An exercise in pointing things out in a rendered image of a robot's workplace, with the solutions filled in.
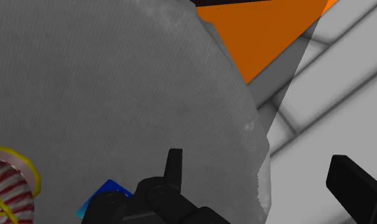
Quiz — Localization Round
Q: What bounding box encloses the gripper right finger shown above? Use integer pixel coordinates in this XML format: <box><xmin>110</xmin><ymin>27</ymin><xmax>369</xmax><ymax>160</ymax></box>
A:
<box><xmin>325</xmin><ymin>154</ymin><xmax>377</xmax><ymax>224</ymax></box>

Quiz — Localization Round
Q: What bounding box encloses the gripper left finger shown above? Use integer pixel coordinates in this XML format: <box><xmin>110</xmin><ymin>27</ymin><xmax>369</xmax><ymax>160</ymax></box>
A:
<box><xmin>81</xmin><ymin>148</ymin><xmax>231</xmax><ymax>224</ymax></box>

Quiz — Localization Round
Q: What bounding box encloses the blue flat rectangular object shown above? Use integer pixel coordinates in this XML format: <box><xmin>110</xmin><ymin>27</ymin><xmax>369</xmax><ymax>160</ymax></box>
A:
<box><xmin>75</xmin><ymin>179</ymin><xmax>134</xmax><ymax>220</ymax></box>

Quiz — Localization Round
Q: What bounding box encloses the orange robot stand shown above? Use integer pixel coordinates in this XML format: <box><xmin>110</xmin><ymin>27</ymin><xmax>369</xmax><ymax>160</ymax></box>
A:
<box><xmin>190</xmin><ymin>0</ymin><xmax>339</xmax><ymax>85</ymax></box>

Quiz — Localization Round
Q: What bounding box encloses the red white striped bowl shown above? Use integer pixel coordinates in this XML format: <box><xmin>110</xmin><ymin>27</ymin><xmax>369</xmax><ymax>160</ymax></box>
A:
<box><xmin>0</xmin><ymin>144</ymin><xmax>42</xmax><ymax>224</ymax></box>

